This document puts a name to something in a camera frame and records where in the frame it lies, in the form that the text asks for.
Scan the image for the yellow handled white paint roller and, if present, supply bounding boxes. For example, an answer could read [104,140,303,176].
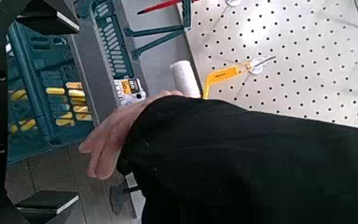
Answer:
[169,59,254,101]

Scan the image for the red yellow screwdriver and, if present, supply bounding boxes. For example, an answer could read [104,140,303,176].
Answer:
[136,0,200,16]

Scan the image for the black sleeved person forearm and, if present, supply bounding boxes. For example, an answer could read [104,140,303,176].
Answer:
[116,94,358,224]

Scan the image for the grey teal folding crate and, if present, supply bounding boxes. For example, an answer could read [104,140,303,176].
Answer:
[5,0,149,165]

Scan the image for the bare person hand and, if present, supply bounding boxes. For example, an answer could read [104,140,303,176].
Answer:
[77,90,185,182]

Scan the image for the yellow handled pliers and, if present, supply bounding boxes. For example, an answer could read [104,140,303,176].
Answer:
[8,80,93,135]

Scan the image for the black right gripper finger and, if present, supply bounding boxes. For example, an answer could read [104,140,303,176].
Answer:
[14,0,81,36]
[14,189,80,224]

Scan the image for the black pegboard stand leg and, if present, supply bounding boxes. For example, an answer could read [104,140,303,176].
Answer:
[109,181,141,217]

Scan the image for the white perforated pegboard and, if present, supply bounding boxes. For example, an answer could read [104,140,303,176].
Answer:
[180,0,358,131]

